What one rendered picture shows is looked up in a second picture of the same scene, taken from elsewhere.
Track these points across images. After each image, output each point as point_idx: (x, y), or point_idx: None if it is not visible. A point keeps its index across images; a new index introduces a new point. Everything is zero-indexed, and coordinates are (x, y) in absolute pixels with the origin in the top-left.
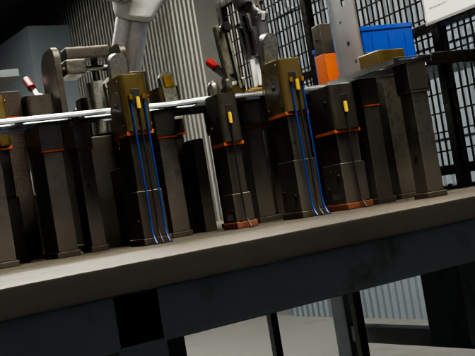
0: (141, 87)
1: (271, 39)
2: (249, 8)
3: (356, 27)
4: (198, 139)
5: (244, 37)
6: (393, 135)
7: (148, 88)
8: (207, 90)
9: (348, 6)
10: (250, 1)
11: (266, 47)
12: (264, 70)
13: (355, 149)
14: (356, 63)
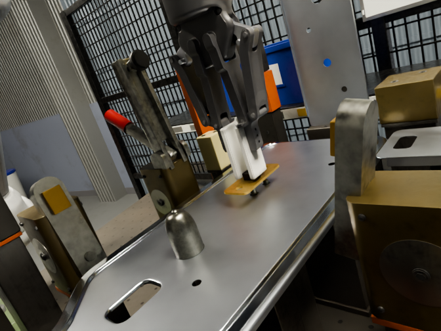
0: None
1: (371, 120)
2: (210, 23)
3: (351, 36)
4: None
5: (195, 81)
6: None
7: (16, 220)
8: (169, 236)
9: (333, 0)
10: (217, 5)
11: (365, 146)
12: (374, 218)
13: None
14: (346, 92)
